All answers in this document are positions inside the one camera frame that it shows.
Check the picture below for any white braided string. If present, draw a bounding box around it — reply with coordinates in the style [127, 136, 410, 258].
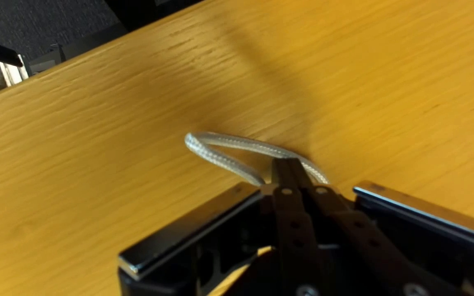
[184, 130, 333, 187]

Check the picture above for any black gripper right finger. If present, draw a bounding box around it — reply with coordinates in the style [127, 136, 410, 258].
[291, 158, 474, 296]

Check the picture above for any aluminium profile rail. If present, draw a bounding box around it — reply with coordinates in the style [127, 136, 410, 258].
[0, 54, 30, 103]

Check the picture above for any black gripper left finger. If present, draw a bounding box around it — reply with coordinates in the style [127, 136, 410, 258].
[119, 158, 321, 296]

